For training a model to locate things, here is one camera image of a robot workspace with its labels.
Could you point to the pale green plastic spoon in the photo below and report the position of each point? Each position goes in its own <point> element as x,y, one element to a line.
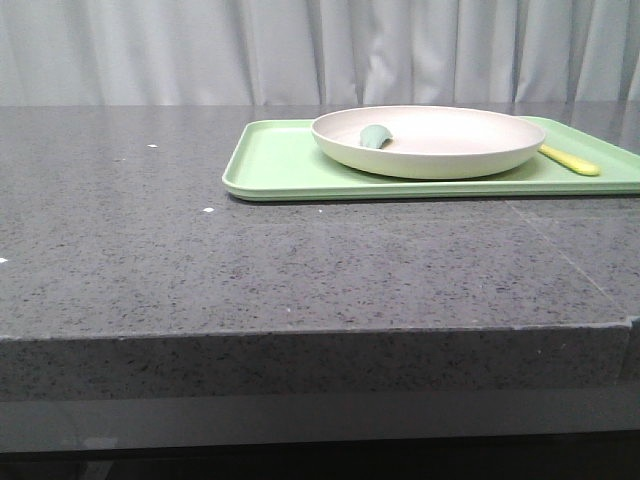
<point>375,136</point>

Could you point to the light green serving tray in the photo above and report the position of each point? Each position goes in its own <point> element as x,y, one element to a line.
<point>278,161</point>

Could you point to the yellow plastic fork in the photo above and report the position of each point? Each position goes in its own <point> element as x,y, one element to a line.
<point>572,162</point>

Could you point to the white pleated curtain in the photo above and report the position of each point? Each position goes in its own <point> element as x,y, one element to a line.
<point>59,53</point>

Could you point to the beige round plate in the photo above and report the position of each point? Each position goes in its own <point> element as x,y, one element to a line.
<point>430,142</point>

